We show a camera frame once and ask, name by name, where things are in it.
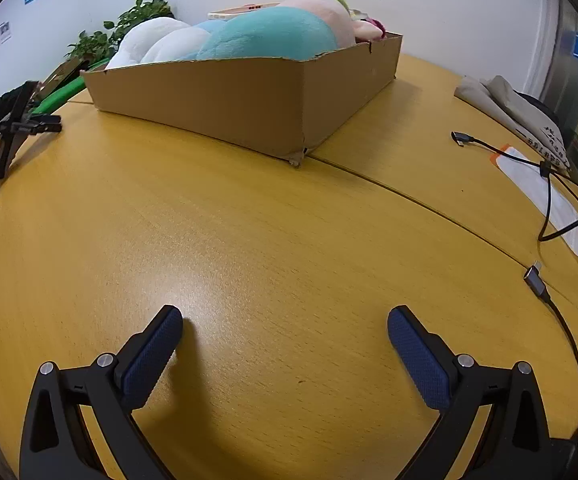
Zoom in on pink plush toy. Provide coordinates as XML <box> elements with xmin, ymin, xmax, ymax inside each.
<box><xmin>279</xmin><ymin>0</ymin><xmax>357</xmax><ymax>48</ymax></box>
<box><xmin>354</xmin><ymin>16</ymin><xmax>387</xmax><ymax>42</ymax></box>

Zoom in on white paper orange edge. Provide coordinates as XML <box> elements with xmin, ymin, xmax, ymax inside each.
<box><xmin>489</xmin><ymin>144</ymin><xmax>578</xmax><ymax>261</ymax></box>

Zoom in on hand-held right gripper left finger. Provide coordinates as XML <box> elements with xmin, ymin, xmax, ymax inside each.
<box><xmin>19</xmin><ymin>305</ymin><xmax>184</xmax><ymax>480</ymax></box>

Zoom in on brown cardboard piece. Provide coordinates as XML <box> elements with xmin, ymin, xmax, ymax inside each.
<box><xmin>39</xmin><ymin>57</ymin><xmax>90</xmax><ymax>96</ymax></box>

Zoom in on blue plush cat toy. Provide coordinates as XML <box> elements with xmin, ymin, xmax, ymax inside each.
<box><xmin>144</xmin><ymin>8</ymin><xmax>340</xmax><ymax>63</ymax></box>

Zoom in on white plush toy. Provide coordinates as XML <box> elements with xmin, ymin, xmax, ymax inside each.
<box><xmin>105</xmin><ymin>16</ymin><xmax>192</xmax><ymax>70</ymax></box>

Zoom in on white smartphone pink case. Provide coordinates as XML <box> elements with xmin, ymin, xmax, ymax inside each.
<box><xmin>208</xmin><ymin>2</ymin><xmax>280</xmax><ymax>21</ymax></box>

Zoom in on cardboard box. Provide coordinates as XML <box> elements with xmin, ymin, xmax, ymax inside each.
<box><xmin>80</xmin><ymin>31</ymin><xmax>404</xmax><ymax>168</ymax></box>

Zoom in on black cable angled plug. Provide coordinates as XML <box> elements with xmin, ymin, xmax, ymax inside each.
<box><xmin>451</xmin><ymin>131</ymin><xmax>578</xmax><ymax>243</ymax></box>

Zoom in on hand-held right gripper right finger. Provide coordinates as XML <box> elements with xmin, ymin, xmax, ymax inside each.
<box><xmin>387</xmin><ymin>305</ymin><xmax>554</xmax><ymax>480</ymax></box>

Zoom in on grey cloth bag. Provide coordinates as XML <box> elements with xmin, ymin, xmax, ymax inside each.
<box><xmin>455</xmin><ymin>75</ymin><xmax>572</xmax><ymax>176</ymax></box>

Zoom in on green plastic chair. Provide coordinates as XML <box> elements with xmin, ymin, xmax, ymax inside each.
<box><xmin>34</xmin><ymin>57</ymin><xmax>112</xmax><ymax>116</ymax></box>

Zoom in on black cable grey plug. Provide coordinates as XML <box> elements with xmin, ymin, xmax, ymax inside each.
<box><xmin>524</xmin><ymin>260</ymin><xmax>578</xmax><ymax>411</ymax></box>

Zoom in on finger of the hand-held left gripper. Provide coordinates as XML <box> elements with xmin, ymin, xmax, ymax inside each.
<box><xmin>11</xmin><ymin>115</ymin><xmax>63</xmax><ymax>136</ymax></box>

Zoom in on green potted plant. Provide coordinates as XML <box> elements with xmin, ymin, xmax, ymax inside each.
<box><xmin>65</xmin><ymin>0</ymin><xmax>176</xmax><ymax>63</ymax></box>

